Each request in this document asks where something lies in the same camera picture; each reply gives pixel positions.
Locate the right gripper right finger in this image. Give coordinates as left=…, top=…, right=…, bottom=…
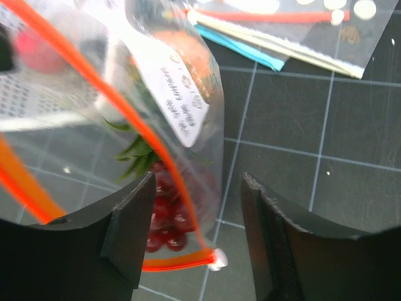
left=241, top=173, right=400, bottom=300

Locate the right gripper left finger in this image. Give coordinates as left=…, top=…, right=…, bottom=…
left=1, top=172, right=155, bottom=300

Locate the red grape bunch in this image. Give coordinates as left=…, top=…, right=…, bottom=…
left=145, top=161, right=216, bottom=253

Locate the orange toy pineapple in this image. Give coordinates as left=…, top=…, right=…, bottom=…
left=103, top=56, right=220, bottom=184

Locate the orange zipper clear bag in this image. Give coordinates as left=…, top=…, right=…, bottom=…
left=1, top=1, right=227, bottom=272

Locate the white perforated plastic basket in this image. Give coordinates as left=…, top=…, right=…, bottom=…
left=1, top=6, right=107, bottom=132

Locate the red yellow apple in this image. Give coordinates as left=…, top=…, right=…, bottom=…
left=14, top=28, right=68, bottom=74

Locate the blue zipper clear bag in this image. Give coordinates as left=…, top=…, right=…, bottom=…
left=195, top=24, right=288, bottom=71

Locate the polka dot zip bag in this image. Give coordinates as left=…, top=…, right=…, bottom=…
left=185, top=1, right=400, bottom=79

